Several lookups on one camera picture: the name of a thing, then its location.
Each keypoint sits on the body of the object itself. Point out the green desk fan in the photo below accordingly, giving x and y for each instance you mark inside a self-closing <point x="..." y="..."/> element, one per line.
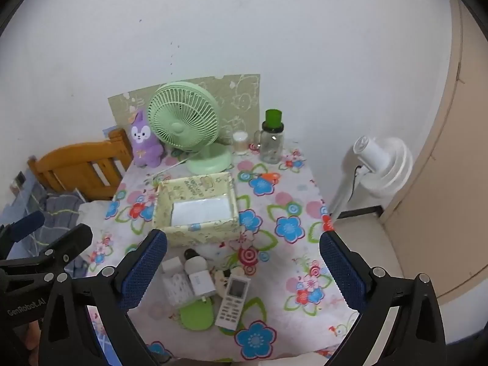
<point x="183" y="122"/>

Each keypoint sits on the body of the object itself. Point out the beige door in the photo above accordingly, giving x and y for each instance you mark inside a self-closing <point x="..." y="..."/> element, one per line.
<point x="438" y="198"/>

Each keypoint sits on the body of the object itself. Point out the small black item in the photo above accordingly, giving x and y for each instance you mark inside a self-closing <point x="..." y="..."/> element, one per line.
<point x="190" y="254"/>

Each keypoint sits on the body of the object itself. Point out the white remote control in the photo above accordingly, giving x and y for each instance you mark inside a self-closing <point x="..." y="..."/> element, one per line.
<point x="231" y="305"/>

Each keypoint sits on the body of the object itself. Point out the cartoon print storage box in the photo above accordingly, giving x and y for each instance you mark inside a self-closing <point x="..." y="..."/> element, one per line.
<point x="198" y="232"/>

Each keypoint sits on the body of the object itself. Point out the small white box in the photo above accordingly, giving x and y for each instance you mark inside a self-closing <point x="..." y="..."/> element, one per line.
<point x="172" y="266"/>

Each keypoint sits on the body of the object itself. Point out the grey plaid blanket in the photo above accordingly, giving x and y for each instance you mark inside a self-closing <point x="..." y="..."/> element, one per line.
<point x="57" y="206"/>

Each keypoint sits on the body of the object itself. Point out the green plastic cup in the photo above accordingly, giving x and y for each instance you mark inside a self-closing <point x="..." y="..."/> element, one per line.
<point x="273" y="116"/>

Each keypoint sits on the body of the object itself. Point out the white standing fan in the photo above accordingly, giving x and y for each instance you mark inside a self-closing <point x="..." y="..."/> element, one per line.
<point x="385" y="167"/>

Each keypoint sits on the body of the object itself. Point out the round cartoon compact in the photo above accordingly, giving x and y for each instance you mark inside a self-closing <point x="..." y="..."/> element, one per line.
<point x="220" y="278"/>

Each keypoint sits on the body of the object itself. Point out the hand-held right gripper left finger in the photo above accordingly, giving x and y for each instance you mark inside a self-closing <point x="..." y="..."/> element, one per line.
<point x="145" y="268"/>

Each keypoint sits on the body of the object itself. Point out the green oval case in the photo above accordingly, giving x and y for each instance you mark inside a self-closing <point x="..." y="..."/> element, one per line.
<point x="196" y="314"/>

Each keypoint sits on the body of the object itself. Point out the purple plush toy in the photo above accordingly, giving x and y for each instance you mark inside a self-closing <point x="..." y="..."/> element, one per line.
<point x="144" y="148"/>

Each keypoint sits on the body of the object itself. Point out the glass mug jar black lid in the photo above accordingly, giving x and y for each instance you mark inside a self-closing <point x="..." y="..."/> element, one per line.
<point x="271" y="148"/>

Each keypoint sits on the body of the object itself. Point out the wooden bed headboard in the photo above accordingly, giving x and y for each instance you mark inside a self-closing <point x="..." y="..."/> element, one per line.
<point x="76" y="160"/>

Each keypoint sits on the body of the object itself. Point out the floral tablecloth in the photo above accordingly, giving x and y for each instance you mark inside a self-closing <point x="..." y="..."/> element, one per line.
<point x="289" y="274"/>

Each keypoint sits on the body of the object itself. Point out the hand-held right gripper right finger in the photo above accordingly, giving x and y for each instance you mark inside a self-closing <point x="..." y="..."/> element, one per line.
<point x="341" y="270"/>

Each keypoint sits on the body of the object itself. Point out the white charger plug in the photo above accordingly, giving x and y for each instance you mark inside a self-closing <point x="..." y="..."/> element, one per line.
<point x="201" y="284"/>

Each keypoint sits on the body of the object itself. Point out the clear cotton swab pack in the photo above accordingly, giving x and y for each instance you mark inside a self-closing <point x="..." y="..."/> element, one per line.
<point x="177" y="289"/>

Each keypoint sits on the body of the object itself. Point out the clear cotton swab jar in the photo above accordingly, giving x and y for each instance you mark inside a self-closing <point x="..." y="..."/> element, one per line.
<point x="240" y="145"/>

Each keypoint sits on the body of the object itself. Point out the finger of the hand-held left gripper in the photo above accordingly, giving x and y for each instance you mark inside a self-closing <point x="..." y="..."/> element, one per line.
<point x="28" y="223"/>
<point x="70" y="242"/>

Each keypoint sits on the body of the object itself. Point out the white round case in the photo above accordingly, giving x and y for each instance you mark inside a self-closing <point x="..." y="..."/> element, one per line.
<point x="198" y="265"/>

